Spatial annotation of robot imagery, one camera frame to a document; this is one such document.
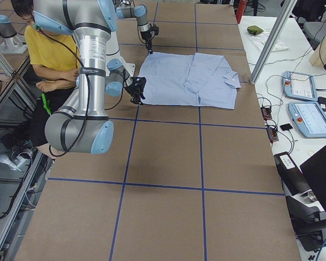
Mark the aluminium frame post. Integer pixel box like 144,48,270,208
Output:
249,0,297,85

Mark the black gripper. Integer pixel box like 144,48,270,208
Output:
124,77,146,105
140,24,159,54

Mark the orange black usb hub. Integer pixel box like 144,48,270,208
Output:
260,107,273,121
266,126,279,143

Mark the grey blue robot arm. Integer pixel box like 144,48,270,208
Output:
34,1,146,154
115,1,159,54

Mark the olive green folded pouch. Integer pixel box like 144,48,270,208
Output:
247,25,264,36

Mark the light blue striped shirt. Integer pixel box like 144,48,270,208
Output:
139,52,241,109

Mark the black box white label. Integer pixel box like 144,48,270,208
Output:
273,152,311,195

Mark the person in yellow shirt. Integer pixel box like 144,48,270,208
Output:
11,1,78,159

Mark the blue teach pendant tablet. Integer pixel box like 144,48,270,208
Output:
287,101,326,138
282,71,318,102

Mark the small black device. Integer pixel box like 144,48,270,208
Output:
280,123,293,131

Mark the clear plastic bag green print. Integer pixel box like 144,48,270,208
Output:
247,29,290,52

